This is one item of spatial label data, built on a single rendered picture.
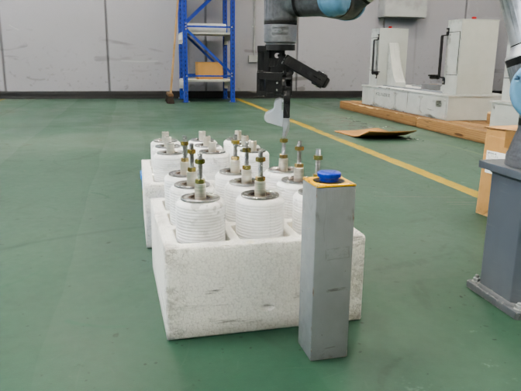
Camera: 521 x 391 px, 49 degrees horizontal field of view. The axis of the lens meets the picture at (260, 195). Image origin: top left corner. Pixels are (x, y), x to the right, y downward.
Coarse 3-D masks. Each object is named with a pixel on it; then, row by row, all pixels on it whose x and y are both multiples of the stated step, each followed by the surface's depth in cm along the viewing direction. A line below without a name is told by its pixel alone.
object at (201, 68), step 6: (198, 66) 671; (204, 66) 673; (210, 66) 674; (216, 66) 676; (222, 66) 679; (198, 72) 673; (204, 72) 674; (210, 72) 676; (216, 72) 678; (222, 72) 680; (198, 78) 675; (204, 78) 676; (210, 78) 678; (216, 78) 680; (222, 78) 681
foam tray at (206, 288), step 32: (160, 224) 116; (288, 224) 120; (160, 256) 111; (192, 256) 103; (224, 256) 104; (256, 256) 106; (288, 256) 107; (352, 256) 111; (160, 288) 115; (192, 288) 104; (224, 288) 106; (256, 288) 107; (288, 288) 109; (352, 288) 113; (192, 320) 106; (224, 320) 107; (256, 320) 109; (288, 320) 111
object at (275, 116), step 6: (276, 102) 130; (276, 108) 131; (270, 114) 131; (276, 114) 131; (282, 114) 131; (270, 120) 131; (276, 120) 131; (282, 120) 131; (288, 120) 130; (282, 126) 131; (288, 126) 132
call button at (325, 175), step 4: (320, 172) 94; (324, 172) 94; (328, 172) 94; (332, 172) 94; (336, 172) 94; (340, 172) 95; (320, 176) 94; (324, 176) 94; (328, 176) 93; (332, 176) 93; (336, 176) 94; (340, 176) 95; (320, 180) 95; (324, 180) 94; (328, 180) 94; (332, 180) 94; (336, 180) 94
